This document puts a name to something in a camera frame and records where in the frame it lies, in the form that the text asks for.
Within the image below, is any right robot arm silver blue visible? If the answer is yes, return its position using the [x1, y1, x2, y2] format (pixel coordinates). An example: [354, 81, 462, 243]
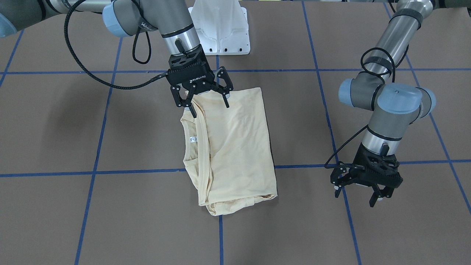
[0, 0, 233, 117]

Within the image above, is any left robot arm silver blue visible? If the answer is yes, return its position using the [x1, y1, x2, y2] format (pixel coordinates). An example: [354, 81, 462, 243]
[330, 0, 437, 207]

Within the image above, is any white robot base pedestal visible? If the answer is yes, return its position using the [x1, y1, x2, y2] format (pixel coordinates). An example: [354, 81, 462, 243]
[188, 0, 251, 56]

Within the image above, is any cream long-sleeve graphic t-shirt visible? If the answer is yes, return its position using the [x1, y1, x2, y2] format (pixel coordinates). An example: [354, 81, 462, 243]
[180, 87, 278, 216]

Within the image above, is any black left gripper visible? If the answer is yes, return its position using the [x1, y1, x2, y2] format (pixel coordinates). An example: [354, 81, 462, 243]
[330, 143, 403, 208]

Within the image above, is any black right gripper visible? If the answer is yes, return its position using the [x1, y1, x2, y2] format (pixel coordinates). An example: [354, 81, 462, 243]
[166, 44, 233, 119]

